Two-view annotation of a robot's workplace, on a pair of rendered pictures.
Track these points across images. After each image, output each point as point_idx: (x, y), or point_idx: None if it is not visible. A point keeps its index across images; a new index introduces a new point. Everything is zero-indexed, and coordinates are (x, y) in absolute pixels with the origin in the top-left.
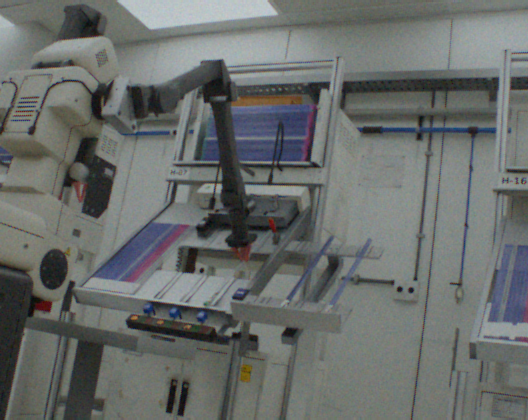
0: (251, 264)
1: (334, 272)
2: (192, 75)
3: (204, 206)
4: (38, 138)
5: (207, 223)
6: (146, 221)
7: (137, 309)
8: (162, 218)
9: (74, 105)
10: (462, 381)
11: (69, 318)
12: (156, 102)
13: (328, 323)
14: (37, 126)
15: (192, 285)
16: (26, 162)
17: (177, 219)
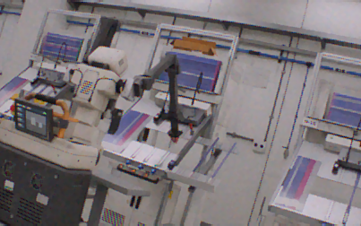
0: None
1: (217, 156)
2: (161, 66)
3: (158, 103)
4: (92, 103)
5: (159, 117)
6: (127, 108)
7: (122, 160)
8: (135, 107)
9: (108, 90)
10: (262, 220)
11: None
12: (144, 86)
13: (209, 187)
14: (92, 98)
15: (149, 152)
16: (84, 109)
17: (143, 109)
